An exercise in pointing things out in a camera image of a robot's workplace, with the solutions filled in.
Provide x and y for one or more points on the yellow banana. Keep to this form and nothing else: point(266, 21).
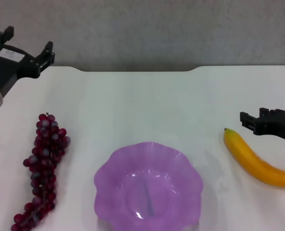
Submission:
point(250, 158)

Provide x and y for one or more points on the red purple grape bunch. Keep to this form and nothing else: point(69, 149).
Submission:
point(44, 154)

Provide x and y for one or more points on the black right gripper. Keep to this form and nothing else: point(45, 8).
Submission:
point(282, 126)

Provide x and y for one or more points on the purple plastic bowl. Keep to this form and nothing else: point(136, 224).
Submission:
point(123, 192)

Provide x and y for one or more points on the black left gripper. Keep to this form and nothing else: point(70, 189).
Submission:
point(27, 66)

